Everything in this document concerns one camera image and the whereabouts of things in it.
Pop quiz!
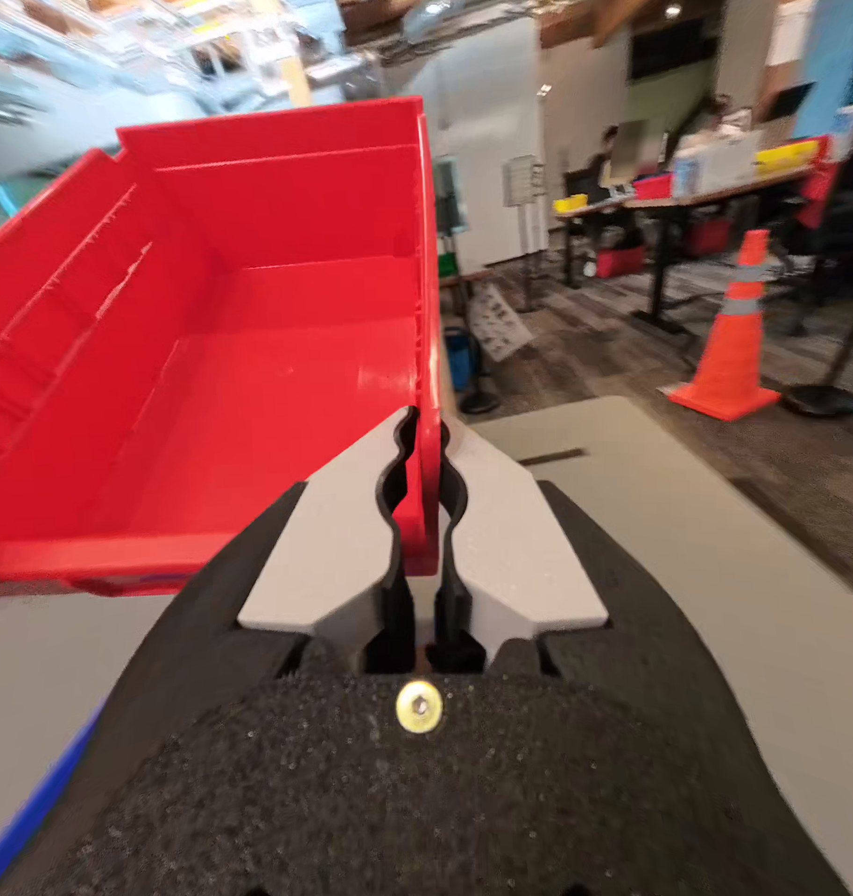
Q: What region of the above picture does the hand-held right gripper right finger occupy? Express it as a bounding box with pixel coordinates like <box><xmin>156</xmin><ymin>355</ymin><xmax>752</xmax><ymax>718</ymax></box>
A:
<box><xmin>426</xmin><ymin>419</ymin><xmax>609</xmax><ymax>669</ymax></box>

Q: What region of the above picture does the grey desk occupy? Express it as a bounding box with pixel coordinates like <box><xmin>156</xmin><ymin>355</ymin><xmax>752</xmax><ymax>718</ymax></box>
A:
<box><xmin>0</xmin><ymin>395</ymin><xmax>853</xmax><ymax>896</ymax></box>

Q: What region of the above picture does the red plastic bin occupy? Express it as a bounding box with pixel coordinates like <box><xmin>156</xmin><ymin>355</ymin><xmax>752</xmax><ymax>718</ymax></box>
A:
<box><xmin>0</xmin><ymin>97</ymin><xmax>444</xmax><ymax>599</ymax></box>

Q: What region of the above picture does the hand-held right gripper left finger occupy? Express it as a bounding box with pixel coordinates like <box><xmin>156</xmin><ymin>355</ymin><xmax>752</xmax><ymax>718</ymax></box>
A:
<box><xmin>237</xmin><ymin>406</ymin><xmax>419</xmax><ymax>674</ymax></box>

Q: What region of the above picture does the wooden table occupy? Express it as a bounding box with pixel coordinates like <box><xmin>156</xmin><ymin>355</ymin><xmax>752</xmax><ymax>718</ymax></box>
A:
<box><xmin>556</xmin><ymin>164</ymin><xmax>830</xmax><ymax>333</ymax></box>

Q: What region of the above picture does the orange traffic cone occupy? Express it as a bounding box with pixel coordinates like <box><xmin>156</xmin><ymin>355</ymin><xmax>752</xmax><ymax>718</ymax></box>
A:
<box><xmin>668</xmin><ymin>230</ymin><xmax>782</xmax><ymax>422</ymax></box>

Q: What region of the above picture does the blue plastic bin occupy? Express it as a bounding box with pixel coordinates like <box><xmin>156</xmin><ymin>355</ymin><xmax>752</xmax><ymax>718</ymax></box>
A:
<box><xmin>0</xmin><ymin>700</ymin><xmax>105</xmax><ymax>896</ymax></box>

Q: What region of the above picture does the blue trash can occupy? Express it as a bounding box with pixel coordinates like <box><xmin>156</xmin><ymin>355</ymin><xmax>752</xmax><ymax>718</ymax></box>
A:
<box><xmin>444</xmin><ymin>328</ymin><xmax>476</xmax><ymax>392</ymax></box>

